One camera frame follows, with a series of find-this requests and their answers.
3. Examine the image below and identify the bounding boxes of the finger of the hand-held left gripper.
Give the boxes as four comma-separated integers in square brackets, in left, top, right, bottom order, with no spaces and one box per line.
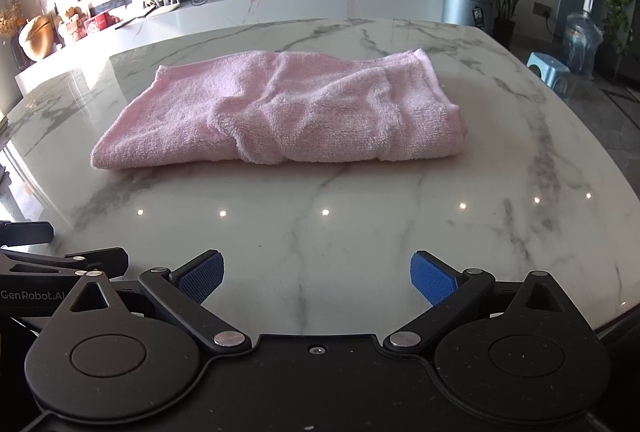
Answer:
[0,248,128,287]
[0,222,54,247]

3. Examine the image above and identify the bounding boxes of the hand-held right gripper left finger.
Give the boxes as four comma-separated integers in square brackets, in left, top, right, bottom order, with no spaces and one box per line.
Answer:
[50,249,251,355]

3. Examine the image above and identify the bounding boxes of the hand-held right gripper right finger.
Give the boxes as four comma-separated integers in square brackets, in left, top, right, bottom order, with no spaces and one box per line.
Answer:
[382,251,576,355]

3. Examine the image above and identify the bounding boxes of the pink towel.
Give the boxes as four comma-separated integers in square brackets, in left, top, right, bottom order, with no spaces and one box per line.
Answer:
[90,49,469,170]

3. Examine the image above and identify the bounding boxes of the orange ceramic vase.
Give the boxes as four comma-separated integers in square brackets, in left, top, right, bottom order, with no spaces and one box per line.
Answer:
[18,14,54,61]

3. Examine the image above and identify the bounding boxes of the brown teddy bear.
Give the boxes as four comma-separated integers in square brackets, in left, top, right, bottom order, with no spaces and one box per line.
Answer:
[57,6,88,43]

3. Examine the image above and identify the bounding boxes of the dried orange flowers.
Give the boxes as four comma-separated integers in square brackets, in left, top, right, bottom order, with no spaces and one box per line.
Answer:
[0,0,26,37]

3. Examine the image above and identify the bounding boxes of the red box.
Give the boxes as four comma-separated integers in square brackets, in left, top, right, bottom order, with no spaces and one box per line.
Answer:
[85,10,118,35]

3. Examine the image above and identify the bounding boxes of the blue plastic stool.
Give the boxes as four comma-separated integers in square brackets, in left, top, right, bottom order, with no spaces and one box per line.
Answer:
[525,52,572,92]

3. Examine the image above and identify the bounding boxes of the silver trash can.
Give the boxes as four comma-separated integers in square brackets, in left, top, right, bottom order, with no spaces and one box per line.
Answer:
[441,0,495,31]

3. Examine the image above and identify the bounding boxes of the white tv console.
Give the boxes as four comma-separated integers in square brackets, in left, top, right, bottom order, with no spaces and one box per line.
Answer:
[10,0,446,100]

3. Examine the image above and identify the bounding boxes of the large water bottle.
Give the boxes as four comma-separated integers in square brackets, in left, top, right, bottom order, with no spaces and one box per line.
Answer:
[562,0,603,77]

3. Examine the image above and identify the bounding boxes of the grey side cabinet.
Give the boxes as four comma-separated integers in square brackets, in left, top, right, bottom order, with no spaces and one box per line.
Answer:
[607,0,640,85]

